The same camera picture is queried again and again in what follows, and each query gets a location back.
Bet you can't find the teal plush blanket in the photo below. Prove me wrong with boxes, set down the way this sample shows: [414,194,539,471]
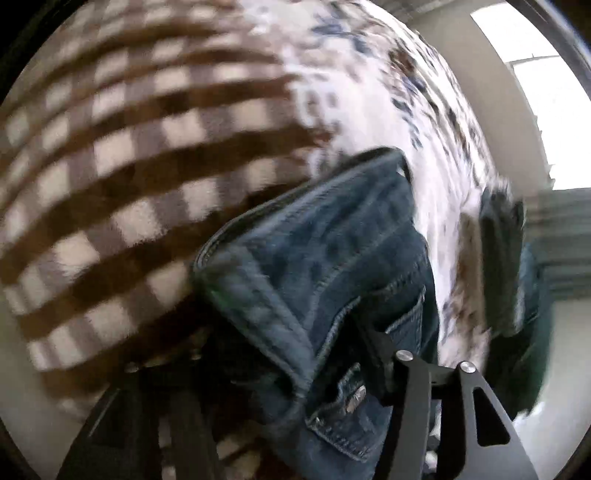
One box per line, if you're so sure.
[478,187,556,412]

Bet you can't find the dark blue jeans pants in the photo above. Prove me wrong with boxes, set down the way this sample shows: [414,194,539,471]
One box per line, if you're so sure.
[191,147,440,465]

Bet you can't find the grey striped curtain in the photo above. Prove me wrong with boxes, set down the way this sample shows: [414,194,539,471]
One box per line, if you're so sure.
[522,187,591,298]

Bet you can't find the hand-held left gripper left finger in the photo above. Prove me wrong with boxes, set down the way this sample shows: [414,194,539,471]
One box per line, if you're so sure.
[56,357,228,480]

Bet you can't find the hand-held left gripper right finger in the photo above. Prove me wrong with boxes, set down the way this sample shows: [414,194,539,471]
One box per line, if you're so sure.
[369,323,540,480]

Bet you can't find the window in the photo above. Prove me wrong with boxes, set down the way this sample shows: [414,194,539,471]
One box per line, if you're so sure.
[470,0,591,191]

